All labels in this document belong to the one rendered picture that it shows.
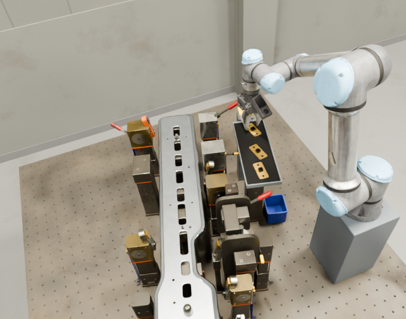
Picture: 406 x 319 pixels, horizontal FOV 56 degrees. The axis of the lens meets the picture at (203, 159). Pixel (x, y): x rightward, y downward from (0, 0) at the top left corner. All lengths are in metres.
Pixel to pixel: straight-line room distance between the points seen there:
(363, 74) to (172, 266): 0.93
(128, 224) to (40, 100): 1.65
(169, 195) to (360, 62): 0.96
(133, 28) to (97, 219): 1.62
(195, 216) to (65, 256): 0.72
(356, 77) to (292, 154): 1.22
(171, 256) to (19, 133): 2.29
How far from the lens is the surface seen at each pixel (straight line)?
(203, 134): 1.94
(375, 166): 1.38
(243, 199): 1.40
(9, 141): 3.58
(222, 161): 1.70
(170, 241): 1.54
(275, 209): 1.97
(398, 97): 3.97
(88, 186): 2.21
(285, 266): 1.81
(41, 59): 3.15
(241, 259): 1.34
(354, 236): 1.48
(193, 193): 1.66
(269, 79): 1.38
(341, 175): 1.25
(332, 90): 1.06
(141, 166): 1.76
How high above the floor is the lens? 2.31
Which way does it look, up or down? 47 degrees down
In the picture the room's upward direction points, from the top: 6 degrees counter-clockwise
